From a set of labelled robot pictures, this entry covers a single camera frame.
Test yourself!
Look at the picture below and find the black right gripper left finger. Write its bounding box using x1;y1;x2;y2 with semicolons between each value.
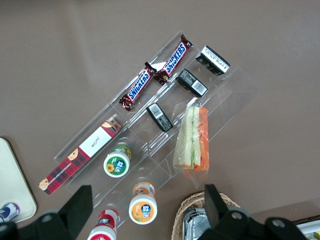
0;184;94;240

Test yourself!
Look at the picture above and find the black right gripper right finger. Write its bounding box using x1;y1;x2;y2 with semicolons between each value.
197;184;308;240

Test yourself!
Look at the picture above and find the plastic sandwich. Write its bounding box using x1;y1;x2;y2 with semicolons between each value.
173;101;210;190

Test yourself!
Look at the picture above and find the cream plastic tray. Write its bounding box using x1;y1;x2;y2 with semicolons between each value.
0;136;38;224

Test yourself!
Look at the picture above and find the aluminium foil container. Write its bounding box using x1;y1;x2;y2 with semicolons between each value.
181;206;213;240

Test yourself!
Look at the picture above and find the red lid yogurt bottle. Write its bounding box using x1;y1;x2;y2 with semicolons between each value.
86;209;121;240

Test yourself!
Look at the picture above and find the oval wicker basket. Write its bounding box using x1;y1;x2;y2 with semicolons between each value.
170;191;241;240

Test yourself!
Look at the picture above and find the blue lid yogurt bottle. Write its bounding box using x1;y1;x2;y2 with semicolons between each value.
0;202;20;223

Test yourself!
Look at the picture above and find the white rectangular bin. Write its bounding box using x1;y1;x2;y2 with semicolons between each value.
294;217;320;240

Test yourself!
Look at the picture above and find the green lid yogurt bottle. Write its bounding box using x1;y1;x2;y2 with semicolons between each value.
103;144;133;178

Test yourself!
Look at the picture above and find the orange lid yogurt bottle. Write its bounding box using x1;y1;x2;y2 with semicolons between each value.
128;181;158;225

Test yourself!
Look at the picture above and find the red plaid cookie box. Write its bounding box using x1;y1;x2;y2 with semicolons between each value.
37;116;127;195

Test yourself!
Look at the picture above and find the small black box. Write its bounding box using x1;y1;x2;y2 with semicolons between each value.
146;102;174;133
175;68;209;98
195;44;232;76

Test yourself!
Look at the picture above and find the clear acrylic tiered display stand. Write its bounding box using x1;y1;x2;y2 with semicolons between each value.
53;30;261;228

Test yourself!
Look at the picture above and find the Snickers chocolate bar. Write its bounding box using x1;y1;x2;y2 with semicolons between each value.
118;61;157;112
153;34;194;86

